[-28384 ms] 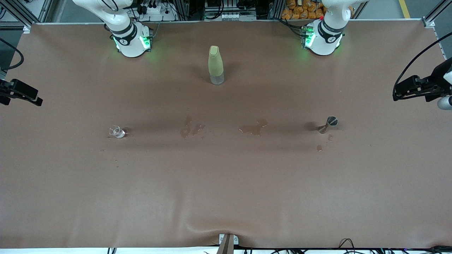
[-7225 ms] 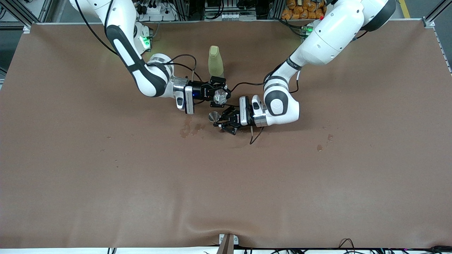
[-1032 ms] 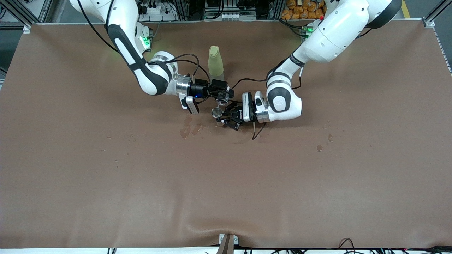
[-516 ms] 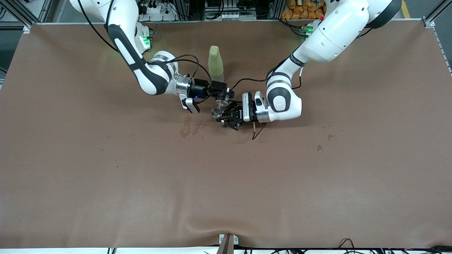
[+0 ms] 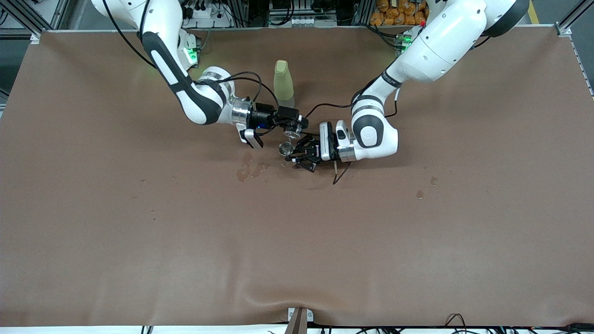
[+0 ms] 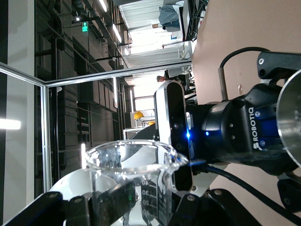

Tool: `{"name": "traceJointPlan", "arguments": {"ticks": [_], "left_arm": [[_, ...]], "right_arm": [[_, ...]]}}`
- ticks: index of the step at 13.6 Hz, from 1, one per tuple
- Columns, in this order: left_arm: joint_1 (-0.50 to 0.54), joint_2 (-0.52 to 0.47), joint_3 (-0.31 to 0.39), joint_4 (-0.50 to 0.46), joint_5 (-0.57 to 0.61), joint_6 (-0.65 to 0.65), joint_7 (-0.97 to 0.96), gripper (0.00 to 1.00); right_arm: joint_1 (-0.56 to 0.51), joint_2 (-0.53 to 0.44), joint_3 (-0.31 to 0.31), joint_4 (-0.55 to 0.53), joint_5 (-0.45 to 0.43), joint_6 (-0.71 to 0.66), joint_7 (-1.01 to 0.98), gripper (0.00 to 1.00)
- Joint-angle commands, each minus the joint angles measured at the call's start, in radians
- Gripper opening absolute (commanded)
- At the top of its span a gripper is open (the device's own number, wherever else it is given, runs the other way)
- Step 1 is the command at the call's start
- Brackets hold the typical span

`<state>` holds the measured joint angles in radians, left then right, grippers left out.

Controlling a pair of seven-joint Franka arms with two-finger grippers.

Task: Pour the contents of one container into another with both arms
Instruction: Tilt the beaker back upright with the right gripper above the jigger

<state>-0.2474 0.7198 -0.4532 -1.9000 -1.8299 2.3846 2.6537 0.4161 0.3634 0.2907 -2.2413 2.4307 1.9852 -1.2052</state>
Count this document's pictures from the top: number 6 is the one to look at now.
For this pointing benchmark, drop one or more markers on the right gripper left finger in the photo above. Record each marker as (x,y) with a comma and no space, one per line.
(56,209)

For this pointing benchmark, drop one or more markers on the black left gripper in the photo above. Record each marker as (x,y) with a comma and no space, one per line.
(235,129)

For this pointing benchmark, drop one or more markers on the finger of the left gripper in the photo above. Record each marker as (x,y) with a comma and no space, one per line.
(290,195)
(277,64)

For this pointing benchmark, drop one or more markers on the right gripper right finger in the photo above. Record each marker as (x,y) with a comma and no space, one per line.
(207,212)

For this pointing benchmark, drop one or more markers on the clear glass measuring beaker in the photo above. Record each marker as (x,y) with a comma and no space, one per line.
(162,188)

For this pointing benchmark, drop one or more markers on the steel jigger cup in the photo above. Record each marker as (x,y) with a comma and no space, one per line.
(291,117)

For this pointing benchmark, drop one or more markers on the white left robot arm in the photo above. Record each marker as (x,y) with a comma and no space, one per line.
(70,183)

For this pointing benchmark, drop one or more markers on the brown table cloth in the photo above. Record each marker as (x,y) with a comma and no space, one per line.
(235,23)

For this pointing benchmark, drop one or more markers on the fluorescent tube light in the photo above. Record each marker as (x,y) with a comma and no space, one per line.
(83,155)
(115,90)
(9,124)

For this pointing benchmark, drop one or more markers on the standing person dark shirt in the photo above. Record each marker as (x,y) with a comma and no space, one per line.
(171,76)

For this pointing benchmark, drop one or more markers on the yellow hard hat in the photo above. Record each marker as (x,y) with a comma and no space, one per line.
(151,123)
(138,115)

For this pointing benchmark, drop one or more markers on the black monitor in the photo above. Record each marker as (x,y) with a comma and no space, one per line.
(188,21)

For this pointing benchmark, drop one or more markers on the white shelf rack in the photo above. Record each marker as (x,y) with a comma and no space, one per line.
(131,130)

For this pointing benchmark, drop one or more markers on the seated person grey clothes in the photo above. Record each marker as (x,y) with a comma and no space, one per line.
(170,16)

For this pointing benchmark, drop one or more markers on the green exit sign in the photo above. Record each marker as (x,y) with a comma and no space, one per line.
(85,26)

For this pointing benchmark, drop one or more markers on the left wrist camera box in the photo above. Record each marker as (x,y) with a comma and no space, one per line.
(174,106)

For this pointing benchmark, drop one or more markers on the aluminium frame profile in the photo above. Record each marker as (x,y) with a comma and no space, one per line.
(46,141)

